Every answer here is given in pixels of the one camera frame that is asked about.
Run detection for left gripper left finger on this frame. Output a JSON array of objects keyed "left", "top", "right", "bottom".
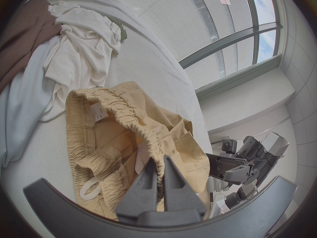
[{"left": 116, "top": 155, "right": 159, "bottom": 224}]

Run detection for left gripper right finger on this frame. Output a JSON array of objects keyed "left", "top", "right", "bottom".
[{"left": 159, "top": 155, "right": 206, "bottom": 219}]

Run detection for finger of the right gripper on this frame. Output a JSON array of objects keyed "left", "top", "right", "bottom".
[
  {"left": 224, "top": 166, "right": 251, "bottom": 185},
  {"left": 206, "top": 153, "right": 247, "bottom": 181}
]

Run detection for tan shorts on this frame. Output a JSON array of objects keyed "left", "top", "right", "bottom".
[{"left": 65, "top": 81, "right": 210, "bottom": 220}]

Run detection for bed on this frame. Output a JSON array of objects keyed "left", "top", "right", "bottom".
[{"left": 0, "top": 0, "right": 213, "bottom": 208}]

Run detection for window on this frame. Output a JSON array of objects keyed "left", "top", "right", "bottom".
[{"left": 99, "top": 0, "right": 295, "bottom": 100}]

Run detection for white garment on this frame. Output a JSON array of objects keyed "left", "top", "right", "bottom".
[{"left": 45, "top": 0, "right": 123, "bottom": 122}]

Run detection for pale blue garment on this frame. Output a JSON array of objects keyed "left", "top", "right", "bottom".
[{"left": 0, "top": 37, "right": 62, "bottom": 168}]

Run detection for green garment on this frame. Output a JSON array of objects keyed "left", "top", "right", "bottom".
[{"left": 110, "top": 16, "right": 128, "bottom": 41}]

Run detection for brown garment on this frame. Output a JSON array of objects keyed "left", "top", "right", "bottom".
[{"left": 0, "top": 0, "right": 62, "bottom": 91}]

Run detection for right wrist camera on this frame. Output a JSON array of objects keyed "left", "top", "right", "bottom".
[{"left": 221, "top": 138, "right": 237, "bottom": 155}]

